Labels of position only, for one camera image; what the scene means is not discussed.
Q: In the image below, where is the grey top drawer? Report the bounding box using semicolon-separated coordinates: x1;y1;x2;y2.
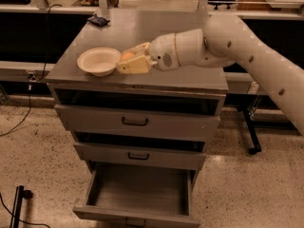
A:
55;104;219;142

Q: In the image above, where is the grey middle drawer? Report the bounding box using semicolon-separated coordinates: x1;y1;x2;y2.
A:
74;142;206;170

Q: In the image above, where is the orange fruit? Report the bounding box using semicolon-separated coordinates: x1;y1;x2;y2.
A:
120;52;135;61

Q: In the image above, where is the white paper bowl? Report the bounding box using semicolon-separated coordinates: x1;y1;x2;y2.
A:
77;47;121;77

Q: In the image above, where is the black stand with cable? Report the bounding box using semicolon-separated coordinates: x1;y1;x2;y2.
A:
0;184;53;228

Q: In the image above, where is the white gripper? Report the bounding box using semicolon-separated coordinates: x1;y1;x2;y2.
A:
116;33;180;74

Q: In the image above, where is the grey metal drawer cabinet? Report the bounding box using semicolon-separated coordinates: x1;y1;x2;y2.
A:
46;9;230;228

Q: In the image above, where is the grey open bottom drawer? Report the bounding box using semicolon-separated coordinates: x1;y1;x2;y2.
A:
73;163;200;228

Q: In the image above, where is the black power cable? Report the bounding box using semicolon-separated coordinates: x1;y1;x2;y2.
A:
0;3;65;138

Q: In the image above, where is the black table leg with caster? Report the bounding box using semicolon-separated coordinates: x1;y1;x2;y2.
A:
242;107;261;155

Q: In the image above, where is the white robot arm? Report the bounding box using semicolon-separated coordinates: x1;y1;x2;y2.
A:
116;15;304;134

